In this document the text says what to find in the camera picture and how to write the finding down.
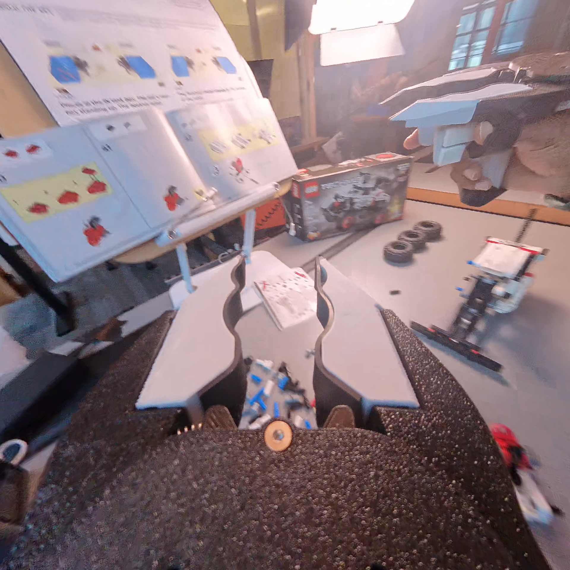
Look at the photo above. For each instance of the printed instruction sheet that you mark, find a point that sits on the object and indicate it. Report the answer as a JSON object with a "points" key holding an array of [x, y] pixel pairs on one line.
{"points": [[289, 298]]}

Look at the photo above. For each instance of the red toy brick piece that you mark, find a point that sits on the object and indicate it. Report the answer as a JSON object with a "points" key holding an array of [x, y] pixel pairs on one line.
{"points": [[509, 445]]}

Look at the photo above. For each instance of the wooden-edged table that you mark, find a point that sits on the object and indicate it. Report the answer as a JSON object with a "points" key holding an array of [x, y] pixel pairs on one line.
{"points": [[499, 200]]}

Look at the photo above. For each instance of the toy set cardboard box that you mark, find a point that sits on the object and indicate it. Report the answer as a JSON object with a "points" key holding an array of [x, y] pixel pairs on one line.
{"points": [[347, 196]]}

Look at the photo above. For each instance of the white toy brick piece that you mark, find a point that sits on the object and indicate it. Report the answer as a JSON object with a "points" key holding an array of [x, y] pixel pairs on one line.
{"points": [[533, 499]]}

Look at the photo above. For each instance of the large paned window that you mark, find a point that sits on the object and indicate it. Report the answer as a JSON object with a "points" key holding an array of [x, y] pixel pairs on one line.
{"points": [[490, 31]]}

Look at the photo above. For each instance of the white document stand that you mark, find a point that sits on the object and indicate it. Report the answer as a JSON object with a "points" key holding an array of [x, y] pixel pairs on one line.
{"points": [[183, 272]]}

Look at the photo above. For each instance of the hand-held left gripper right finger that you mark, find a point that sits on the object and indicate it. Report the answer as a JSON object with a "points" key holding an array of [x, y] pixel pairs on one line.
{"points": [[365, 352]]}

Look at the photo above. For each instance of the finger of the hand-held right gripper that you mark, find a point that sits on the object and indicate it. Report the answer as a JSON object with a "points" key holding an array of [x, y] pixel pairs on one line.
{"points": [[454, 109], [463, 82]]}

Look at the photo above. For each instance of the black toy tyre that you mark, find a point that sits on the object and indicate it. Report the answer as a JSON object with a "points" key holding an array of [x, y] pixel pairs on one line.
{"points": [[412, 239], [428, 229], [398, 252]]}

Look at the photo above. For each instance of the pile of small toy bricks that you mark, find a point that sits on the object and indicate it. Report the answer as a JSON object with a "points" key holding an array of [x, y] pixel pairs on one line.
{"points": [[272, 396]]}

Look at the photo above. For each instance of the instruction booklet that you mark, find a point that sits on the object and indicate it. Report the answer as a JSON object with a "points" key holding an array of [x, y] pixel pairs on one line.
{"points": [[116, 134]]}

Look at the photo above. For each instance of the person's right hand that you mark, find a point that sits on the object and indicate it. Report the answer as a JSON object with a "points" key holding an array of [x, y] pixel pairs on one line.
{"points": [[543, 156]]}

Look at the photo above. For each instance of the white light panel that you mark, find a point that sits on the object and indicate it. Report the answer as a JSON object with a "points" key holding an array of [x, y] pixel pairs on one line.
{"points": [[361, 18]]}

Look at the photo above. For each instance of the toy vehicle chassis build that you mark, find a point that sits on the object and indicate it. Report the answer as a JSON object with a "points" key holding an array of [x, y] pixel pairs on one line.
{"points": [[485, 294]]}

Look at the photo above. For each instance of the grey desk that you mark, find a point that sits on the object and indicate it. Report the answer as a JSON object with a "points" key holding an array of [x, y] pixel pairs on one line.
{"points": [[401, 303]]}

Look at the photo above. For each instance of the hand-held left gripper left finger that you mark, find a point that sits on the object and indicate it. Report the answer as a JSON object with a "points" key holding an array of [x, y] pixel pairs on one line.
{"points": [[191, 347]]}

